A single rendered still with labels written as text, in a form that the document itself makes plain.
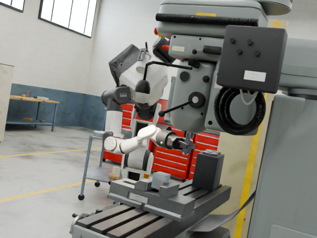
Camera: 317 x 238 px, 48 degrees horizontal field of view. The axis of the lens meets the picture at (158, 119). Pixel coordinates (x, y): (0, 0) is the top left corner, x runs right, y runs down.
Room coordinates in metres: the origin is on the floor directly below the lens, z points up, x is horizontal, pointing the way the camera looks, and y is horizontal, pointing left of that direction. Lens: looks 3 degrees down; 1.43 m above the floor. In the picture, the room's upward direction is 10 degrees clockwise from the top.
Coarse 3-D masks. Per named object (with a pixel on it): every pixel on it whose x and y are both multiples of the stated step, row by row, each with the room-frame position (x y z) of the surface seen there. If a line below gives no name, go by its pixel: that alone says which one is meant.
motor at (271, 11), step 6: (252, 0) 1.51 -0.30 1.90; (258, 0) 1.50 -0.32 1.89; (264, 0) 1.48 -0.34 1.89; (270, 0) 1.48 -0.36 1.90; (276, 0) 1.48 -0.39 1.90; (282, 0) 1.48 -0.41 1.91; (288, 0) 1.50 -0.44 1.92; (264, 6) 1.54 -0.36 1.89; (270, 6) 1.53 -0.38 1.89; (276, 6) 1.51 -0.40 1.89; (282, 6) 1.50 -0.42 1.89; (288, 6) 1.50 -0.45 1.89; (270, 12) 1.61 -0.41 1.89; (276, 12) 1.60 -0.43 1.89; (282, 12) 1.59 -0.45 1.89; (288, 12) 1.57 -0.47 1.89
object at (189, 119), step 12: (180, 72) 1.62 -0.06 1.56; (192, 72) 1.59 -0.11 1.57; (204, 72) 1.57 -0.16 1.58; (180, 84) 1.62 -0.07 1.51; (192, 84) 1.59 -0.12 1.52; (204, 84) 1.57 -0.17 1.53; (180, 96) 1.61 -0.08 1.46; (204, 96) 1.56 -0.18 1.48; (180, 108) 1.61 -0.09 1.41; (192, 108) 1.58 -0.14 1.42; (204, 108) 1.56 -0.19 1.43; (180, 120) 1.62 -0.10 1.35; (192, 120) 1.59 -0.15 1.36; (204, 120) 1.58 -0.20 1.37
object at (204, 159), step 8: (208, 152) 2.04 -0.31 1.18; (216, 152) 2.08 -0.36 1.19; (200, 160) 1.98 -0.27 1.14; (208, 160) 1.97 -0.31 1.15; (216, 160) 1.95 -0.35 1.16; (200, 168) 1.98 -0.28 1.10; (208, 168) 1.96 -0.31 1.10; (216, 168) 1.95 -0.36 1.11; (200, 176) 1.97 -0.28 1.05; (208, 176) 1.96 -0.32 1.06; (216, 176) 1.99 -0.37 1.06; (192, 184) 1.99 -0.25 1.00; (200, 184) 1.97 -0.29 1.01; (208, 184) 1.96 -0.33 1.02; (216, 184) 2.04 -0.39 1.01
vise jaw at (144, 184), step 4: (140, 180) 1.45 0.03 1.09; (144, 180) 1.45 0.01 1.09; (148, 180) 1.46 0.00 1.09; (136, 184) 1.45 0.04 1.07; (140, 184) 1.44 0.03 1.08; (144, 184) 1.44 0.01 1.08; (148, 184) 1.43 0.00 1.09; (136, 188) 1.45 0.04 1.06; (140, 188) 1.44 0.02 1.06; (144, 188) 1.43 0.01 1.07; (148, 188) 1.44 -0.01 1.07; (152, 188) 1.48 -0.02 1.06
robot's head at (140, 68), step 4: (144, 56) 2.01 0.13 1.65; (148, 56) 2.02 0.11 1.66; (144, 60) 1.99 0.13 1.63; (148, 60) 2.02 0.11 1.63; (140, 64) 1.98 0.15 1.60; (144, 64) 1.98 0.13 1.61; (136, 68) 2.00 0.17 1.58; (140, 68) 1.99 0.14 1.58; (144, 68) 1.98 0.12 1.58; (148, 68) 2.05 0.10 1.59; (140, 72) 2.02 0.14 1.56
